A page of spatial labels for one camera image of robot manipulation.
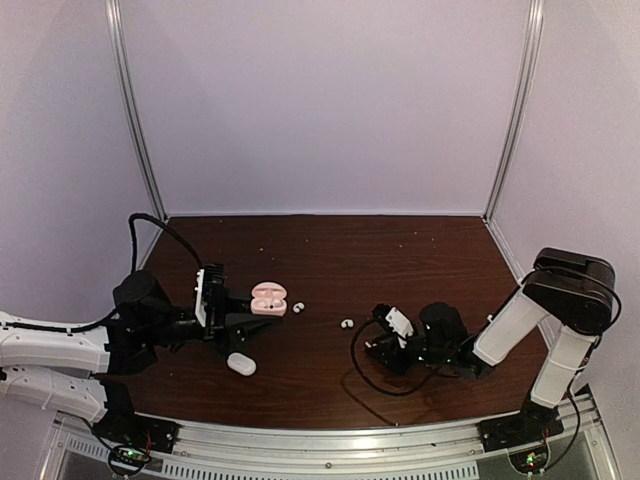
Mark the pink earbud charging case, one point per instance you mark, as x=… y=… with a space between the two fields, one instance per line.
x=268 y=298

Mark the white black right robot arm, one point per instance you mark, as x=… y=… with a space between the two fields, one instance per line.
x=574 y=289

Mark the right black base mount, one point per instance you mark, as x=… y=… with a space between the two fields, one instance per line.
x=531 y=424

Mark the left aluminium corner post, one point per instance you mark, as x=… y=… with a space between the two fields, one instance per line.
x=118 y=42

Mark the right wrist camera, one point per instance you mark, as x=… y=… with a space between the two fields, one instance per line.
x=393 y=321

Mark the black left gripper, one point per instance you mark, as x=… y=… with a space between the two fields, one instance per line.
x=222 y=326

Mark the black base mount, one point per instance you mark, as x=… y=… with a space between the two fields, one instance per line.
x=531 y=424
x=122 y=424

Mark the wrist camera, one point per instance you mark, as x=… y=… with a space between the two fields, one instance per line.
x=393 y=321
x=209 y=285

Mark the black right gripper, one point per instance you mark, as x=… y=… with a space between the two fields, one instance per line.
x=391 y=351

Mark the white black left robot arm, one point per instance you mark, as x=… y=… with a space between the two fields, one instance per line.
x=73 y=367

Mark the aluminium front frame rail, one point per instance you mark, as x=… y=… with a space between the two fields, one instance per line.
x=450 y=450

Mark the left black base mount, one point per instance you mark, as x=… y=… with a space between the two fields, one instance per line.
x=122 y=424

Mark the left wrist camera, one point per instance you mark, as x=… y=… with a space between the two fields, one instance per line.
x=209 y=285

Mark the white oval charging case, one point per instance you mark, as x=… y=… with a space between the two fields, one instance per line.
x=241 y=364

